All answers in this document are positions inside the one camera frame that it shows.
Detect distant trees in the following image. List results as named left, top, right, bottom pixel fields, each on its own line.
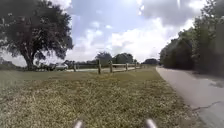
left=63, top=51, right=160, bottom=70

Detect dry grass field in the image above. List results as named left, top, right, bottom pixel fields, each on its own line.
left=0, top=67, right=201, bottom=128

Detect pale car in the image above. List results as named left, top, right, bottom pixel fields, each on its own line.
left=53, top=62, right=70, bottom=72

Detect robot's own part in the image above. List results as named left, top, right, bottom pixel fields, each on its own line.
left=73, top=119, right=84, bottom=128
left=145, top=118, right=158, bottom=128

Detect row of roadside trees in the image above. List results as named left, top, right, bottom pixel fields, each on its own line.
left=159, top=0, right=224, bottom=76

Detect large dark tree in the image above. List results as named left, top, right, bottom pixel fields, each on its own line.
left=0, top=0, right=75, bottom=71

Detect grey asphalt path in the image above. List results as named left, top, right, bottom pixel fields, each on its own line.
left=155, top=66, right=224, bottom=128

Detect wooden rail fence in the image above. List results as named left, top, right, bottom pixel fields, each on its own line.
left=72, top=59, right=145, bottom=75

